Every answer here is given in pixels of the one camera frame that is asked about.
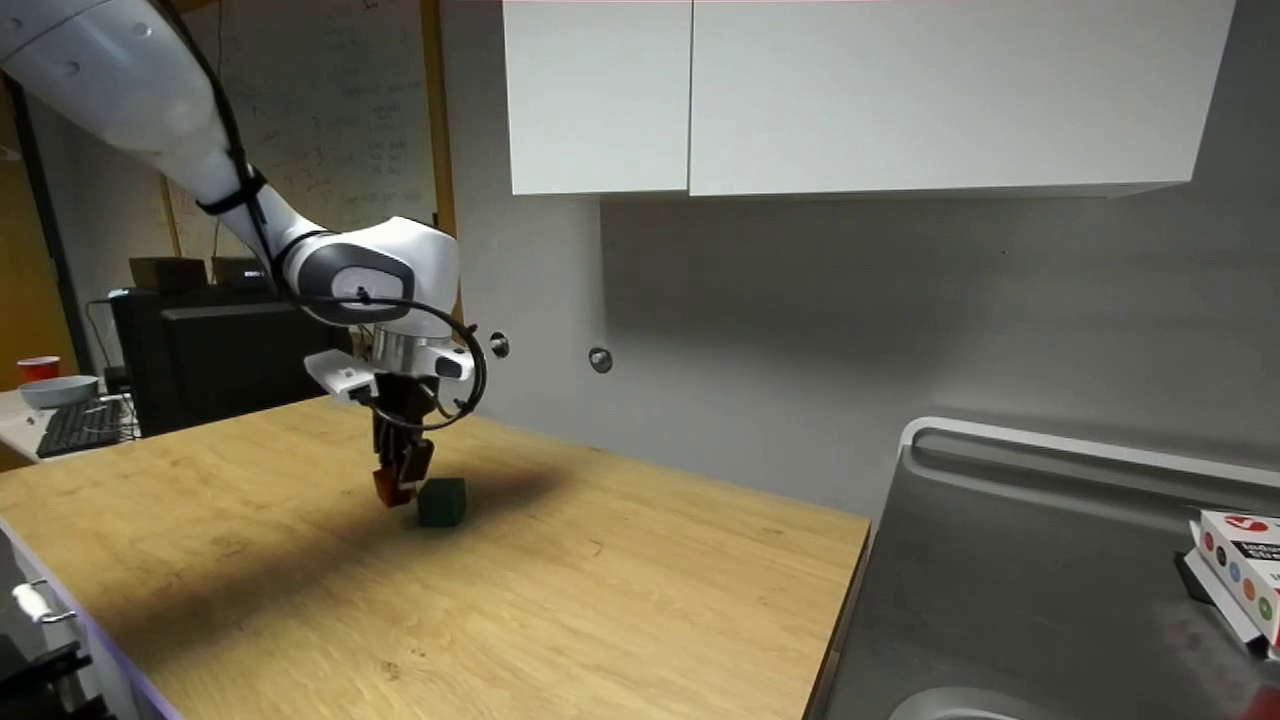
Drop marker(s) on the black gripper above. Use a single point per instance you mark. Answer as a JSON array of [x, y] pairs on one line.
[[401, 411]]

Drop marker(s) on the orange block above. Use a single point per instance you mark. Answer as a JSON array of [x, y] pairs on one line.
[[393, 491]]

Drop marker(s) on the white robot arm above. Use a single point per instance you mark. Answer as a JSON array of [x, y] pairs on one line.
[[129, 74]]

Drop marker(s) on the green block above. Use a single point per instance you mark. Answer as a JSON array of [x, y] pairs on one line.
[[440, 501]]

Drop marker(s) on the black computer monitor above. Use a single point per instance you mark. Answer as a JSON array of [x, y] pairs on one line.
[[213, 338]]

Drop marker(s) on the black keyboard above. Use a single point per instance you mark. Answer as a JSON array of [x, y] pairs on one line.
[[81, 426]]

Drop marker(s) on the wood framed whiteboard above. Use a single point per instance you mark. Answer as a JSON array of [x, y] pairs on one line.
[[328, 102]]

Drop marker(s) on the red cup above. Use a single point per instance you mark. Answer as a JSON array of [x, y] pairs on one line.
[[37, 370]]

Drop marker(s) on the black device at table edge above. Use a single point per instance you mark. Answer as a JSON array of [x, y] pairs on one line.
[[53, 658]]

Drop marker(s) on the white left cabinet door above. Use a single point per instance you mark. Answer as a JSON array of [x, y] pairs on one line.
[[597, 92]]

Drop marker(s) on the white cabinet door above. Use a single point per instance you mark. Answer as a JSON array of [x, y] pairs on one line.
[[597, 92], [807, 96]]

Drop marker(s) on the white right cabinet door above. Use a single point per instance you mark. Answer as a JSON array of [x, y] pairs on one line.
[[807, 96]]

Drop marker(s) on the stainless steel sink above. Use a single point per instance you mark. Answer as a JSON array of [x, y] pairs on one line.
[[1045, 577]]

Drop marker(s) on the white box with coloured dots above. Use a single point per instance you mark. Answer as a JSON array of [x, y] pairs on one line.
[[1238, 563]]

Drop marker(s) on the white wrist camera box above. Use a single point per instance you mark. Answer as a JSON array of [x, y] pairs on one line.
[[342, 372]]

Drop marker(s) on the left round wall fitting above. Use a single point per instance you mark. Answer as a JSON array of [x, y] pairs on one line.
[[497, 346]]

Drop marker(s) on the round wall fitting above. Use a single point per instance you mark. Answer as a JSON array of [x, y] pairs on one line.
[[602, 358], [497, 346]]

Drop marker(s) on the right round wall fitting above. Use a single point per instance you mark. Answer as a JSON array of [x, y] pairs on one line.
[[602, 358]]

